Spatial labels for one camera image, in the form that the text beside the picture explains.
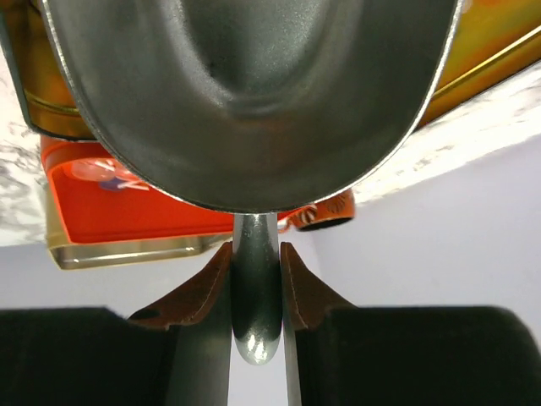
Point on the silver metal scoop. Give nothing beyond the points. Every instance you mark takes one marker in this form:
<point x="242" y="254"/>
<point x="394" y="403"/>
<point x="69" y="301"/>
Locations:
<point x="252" y="108"/>

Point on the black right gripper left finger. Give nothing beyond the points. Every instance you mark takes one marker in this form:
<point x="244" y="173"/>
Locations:
<point x="175" y="351"/>

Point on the dark tin of gummies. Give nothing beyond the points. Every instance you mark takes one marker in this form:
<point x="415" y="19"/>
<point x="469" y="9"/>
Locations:
<point x="494" y="40"/>

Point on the orange black mug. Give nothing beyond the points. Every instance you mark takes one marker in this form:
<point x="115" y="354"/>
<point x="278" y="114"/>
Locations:
<point x="328" y="213"/>

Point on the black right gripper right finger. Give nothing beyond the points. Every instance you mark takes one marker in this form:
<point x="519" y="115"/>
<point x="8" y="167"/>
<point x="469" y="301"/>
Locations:
<point x="341" y="354"/>

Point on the orange lollipop tin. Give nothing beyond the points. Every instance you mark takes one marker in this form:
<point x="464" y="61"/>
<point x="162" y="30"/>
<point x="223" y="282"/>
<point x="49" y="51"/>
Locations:
<point x="118" y="209"/>

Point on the gold popsicle candy tin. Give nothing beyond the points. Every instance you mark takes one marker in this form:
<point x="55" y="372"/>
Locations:
<point x="71" y="256"/>

